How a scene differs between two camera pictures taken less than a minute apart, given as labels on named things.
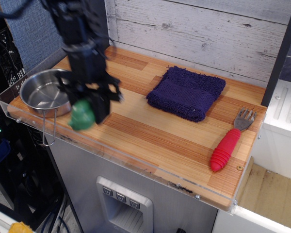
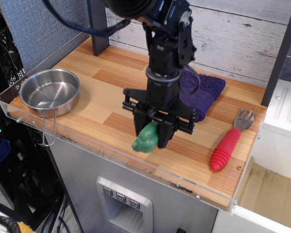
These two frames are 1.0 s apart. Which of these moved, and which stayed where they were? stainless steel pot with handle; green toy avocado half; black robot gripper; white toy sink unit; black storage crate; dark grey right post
Moved: green toy avocado half; black robot gripper
Stayed: stainless steel pot with handle; black storage crate; dark grey right post; white toy sink unit
